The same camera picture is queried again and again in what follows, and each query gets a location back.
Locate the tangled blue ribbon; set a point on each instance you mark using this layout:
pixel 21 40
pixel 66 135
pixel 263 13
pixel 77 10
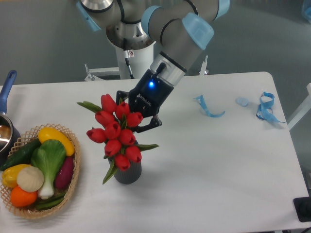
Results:
pixel 264 110

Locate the blue ribbon strip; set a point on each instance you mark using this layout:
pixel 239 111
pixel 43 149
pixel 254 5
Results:
pixel 201 101

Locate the orange fruit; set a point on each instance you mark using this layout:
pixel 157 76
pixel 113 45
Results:
pixel 21 198

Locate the white frame at right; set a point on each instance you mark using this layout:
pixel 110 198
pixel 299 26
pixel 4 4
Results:
pixel 301 110

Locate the blue handled saucepan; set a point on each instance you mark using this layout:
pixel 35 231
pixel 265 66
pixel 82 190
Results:
pixel 8 133

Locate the green bean pods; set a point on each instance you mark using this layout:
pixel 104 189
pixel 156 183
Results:
pixel 49 203

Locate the woven wicker basket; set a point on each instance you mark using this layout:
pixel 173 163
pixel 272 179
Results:
pixel 72 147

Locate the black device at edge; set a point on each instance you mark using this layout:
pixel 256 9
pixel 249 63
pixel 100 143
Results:
pixel 303 208

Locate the dark grey ribbed vase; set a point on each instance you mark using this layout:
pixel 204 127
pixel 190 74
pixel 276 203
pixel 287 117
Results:
pixel 128 171

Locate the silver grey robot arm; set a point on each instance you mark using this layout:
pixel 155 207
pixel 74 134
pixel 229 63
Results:
pixel 155 45

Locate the green bok choy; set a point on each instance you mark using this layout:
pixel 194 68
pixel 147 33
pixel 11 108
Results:
pixel 49 158

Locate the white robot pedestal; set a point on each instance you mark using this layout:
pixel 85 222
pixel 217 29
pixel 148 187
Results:
pixel 134 62

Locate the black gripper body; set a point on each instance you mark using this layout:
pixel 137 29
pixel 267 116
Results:
pixel 149 94

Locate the red tulip bouquet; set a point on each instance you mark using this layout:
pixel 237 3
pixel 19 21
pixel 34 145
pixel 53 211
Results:
pixel 117 124

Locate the green cucumber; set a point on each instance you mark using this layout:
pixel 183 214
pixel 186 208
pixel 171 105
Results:
pixel 22 155

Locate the purple sweet potato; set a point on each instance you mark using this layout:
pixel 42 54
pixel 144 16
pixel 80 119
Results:
pixel 65 174

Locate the yellow bell pepper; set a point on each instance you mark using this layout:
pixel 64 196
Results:
pixel 9 176

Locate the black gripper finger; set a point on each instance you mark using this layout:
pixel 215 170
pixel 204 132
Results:
pixel 121 96
pixel 154 123

